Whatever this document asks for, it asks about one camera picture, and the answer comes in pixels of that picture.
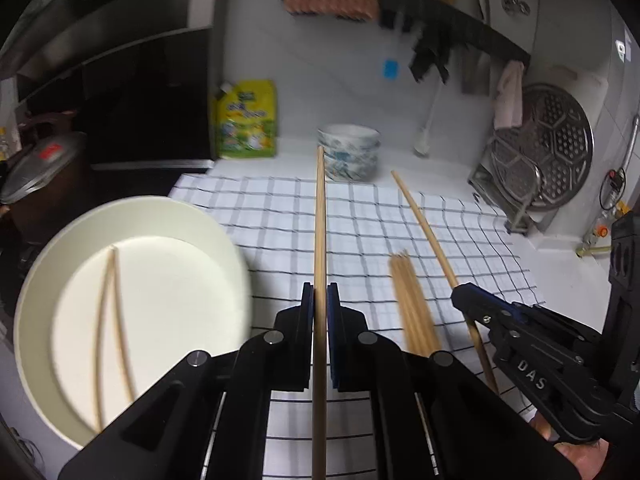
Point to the pot with glass lid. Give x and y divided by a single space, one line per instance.
45 160

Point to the black checked white cloth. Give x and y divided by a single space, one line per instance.
380 220

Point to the yellow detergent pouch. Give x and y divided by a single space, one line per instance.
247 125

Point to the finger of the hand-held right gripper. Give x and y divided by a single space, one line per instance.
525 365
550 322

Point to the black hanging cloth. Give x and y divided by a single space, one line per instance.
430 55

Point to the pink hanging towel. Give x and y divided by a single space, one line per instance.
509 95

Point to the large white bowl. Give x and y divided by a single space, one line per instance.
165 270

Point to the bundle of wooden chopsticks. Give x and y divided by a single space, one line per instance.
410 300

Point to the white dish brush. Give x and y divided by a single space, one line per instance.
423 142

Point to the round metal steamer rack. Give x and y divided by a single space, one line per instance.
550 150

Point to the wooden chopstick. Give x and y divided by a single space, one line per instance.
102 320
120 320
320 210
425 225

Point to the blue patterned ceramic bowl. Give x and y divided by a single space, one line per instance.
350 170
350 152
350 135

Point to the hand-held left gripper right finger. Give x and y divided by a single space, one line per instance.
334 320

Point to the black wall rail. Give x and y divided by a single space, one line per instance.
465 22

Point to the blue wall hook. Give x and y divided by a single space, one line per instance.
391 69

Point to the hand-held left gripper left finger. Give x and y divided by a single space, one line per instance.
307 310

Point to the black range hood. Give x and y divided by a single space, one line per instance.
150 85

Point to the gas pipe with valve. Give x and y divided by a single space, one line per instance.
600 234

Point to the person's right hand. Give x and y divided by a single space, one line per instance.
580 460

